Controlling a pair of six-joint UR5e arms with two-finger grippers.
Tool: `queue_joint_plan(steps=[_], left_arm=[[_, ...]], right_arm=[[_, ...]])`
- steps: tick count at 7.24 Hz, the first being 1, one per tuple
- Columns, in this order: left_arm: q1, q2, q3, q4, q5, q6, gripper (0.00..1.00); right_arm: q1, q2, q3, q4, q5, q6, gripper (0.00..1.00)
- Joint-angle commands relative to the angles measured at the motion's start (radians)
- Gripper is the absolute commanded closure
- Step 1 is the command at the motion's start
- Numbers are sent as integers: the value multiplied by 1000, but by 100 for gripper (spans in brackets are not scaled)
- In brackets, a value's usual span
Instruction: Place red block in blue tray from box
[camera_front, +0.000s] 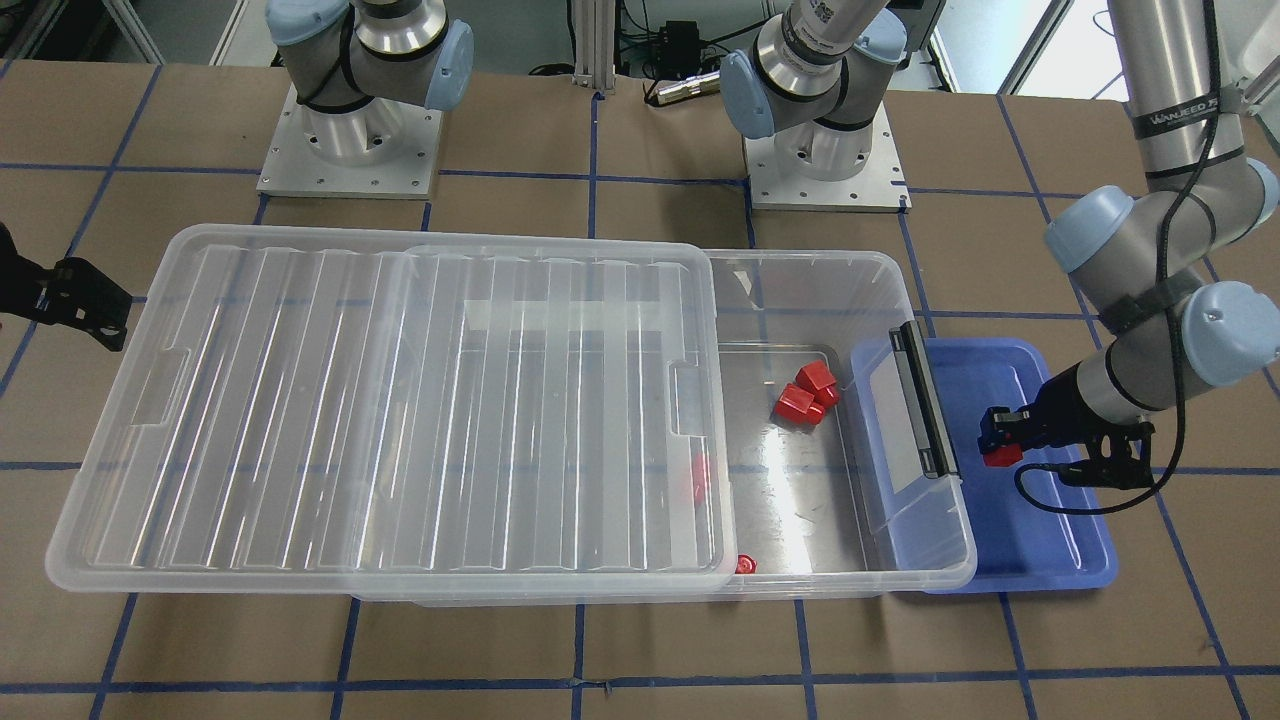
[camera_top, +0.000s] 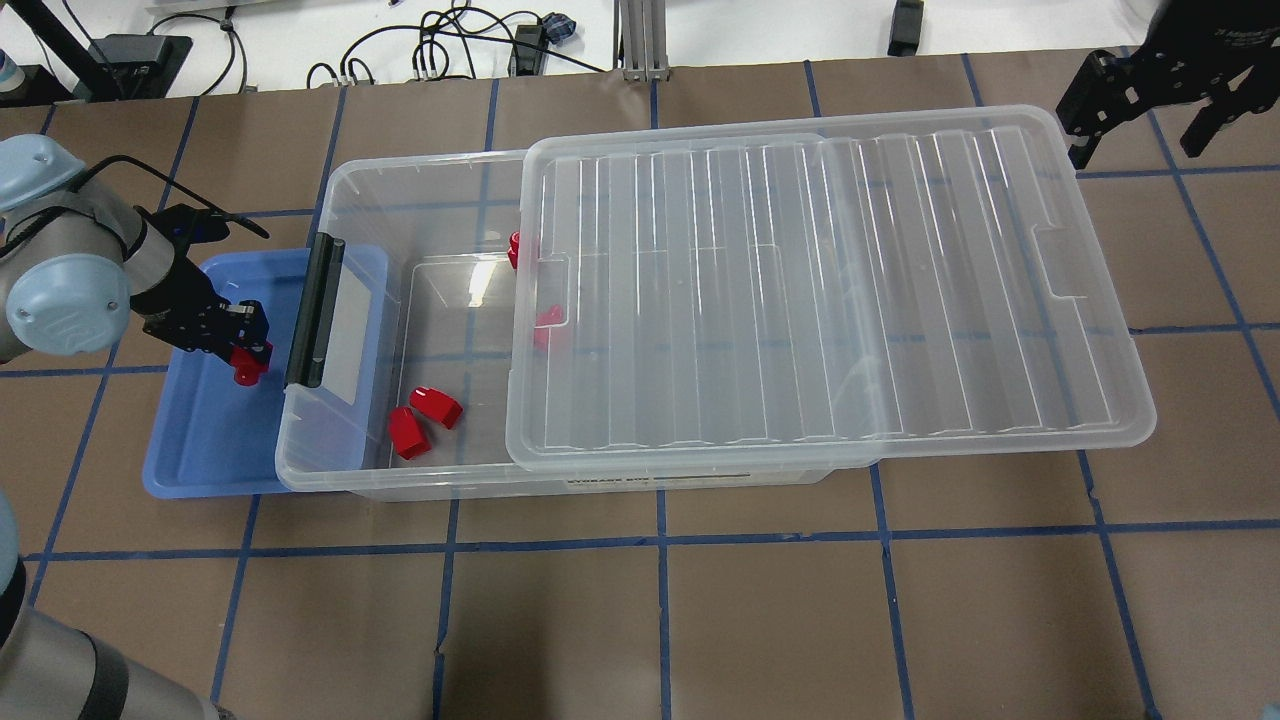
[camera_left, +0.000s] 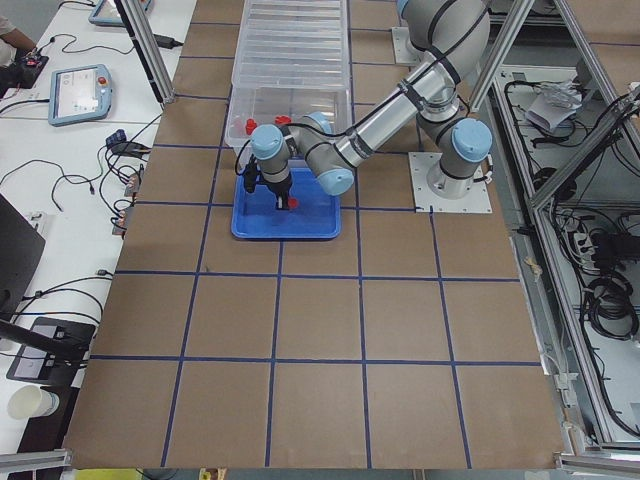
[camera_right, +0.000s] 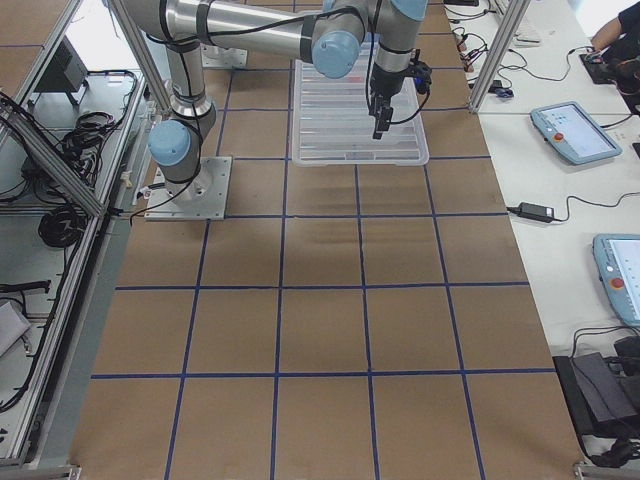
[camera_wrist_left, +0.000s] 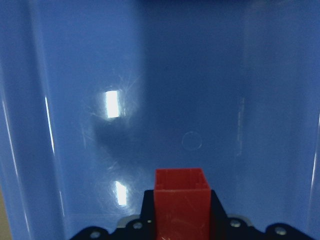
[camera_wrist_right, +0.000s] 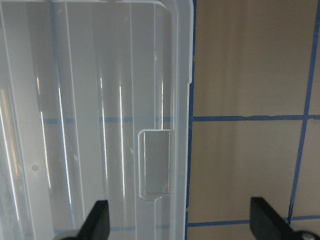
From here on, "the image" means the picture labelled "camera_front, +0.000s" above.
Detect clear plastic storage box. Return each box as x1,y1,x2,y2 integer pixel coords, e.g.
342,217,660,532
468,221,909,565
315,242,977,606

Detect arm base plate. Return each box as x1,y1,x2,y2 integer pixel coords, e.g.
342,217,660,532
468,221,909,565
742,104,913,213
256,88,445,200

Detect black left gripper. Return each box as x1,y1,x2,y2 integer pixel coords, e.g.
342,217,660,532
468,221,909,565
978,365,1156,451

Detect black box latch handle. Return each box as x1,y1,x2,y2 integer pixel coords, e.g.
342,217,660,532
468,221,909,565
890,320,960,479

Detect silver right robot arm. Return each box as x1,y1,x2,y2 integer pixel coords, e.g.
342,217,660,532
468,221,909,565
256,1,474,200

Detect aluminium frame post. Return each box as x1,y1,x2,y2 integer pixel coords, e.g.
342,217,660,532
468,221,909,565
568,0,618,96

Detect clear plastic box lid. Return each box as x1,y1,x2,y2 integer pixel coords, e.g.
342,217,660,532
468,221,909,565
45,224,737,605

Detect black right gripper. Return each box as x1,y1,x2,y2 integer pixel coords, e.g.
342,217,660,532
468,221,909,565
1,223,133,352

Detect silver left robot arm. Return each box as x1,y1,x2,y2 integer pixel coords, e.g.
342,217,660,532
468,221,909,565
719,1,1277,455

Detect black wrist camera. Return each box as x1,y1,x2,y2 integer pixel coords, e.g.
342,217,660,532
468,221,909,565
1057,421,1156,489

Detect red block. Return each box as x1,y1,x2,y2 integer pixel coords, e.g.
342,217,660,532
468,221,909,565
795,360,841,407
690,454,710,507
773,383,826,427
982,445,1024,468

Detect blue plastic tray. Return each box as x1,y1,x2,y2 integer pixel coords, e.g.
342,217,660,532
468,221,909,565
900,337,1117,594

